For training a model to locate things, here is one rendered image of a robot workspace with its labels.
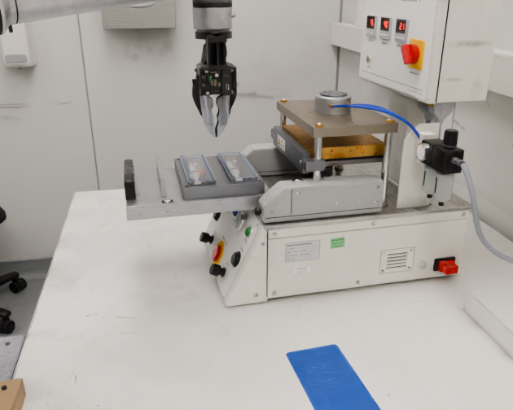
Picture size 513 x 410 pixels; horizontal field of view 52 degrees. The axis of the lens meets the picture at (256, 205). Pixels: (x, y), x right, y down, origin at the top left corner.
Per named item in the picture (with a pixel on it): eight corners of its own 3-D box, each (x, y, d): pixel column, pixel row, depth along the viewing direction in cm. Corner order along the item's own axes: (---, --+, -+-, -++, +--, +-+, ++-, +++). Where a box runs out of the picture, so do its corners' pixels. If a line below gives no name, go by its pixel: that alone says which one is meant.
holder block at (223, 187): (243, 163, 126) (243, 153, 125) (264, 193, 108) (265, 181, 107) (174, 168, 122) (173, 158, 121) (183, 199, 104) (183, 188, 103)
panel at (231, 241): (203, 240, 136) (232, 176, 132) (224, 302, 109) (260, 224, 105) (196, 237, 136) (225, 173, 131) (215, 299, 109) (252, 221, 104)
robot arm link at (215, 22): (190, 6, 102) (232, 6, 104) (191, 31, 104) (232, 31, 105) (194, 7, 95) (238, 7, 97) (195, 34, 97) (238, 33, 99)
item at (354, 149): (348, 137, 130) (350, 98, 126) (388, 163, 110) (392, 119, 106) (280, 141, 126) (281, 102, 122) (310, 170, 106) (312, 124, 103)
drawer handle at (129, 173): (134, 175, 118) (133, 158, 117) (135, 199, 105) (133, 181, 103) (124, 176, 118) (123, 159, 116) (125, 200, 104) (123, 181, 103)
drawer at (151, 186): (250, 176, 128) (250, 146, 126) (274, 211, 109) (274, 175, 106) (126, 186, 122) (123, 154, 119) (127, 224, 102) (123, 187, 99)
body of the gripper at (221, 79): (199, 99, 100) (195, 33, 96) (195, 92, 108) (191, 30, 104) (238, 98, 102) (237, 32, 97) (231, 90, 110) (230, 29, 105)
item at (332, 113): (367, 132, 134) (372, 80, 129) (432, 169, 106) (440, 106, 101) (275, 137, 129) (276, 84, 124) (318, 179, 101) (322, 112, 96)
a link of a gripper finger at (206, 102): (203, 143, 106) (201, 98, 102) (200, 136, 111) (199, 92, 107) (219, 142, 106) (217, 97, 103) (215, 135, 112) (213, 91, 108)
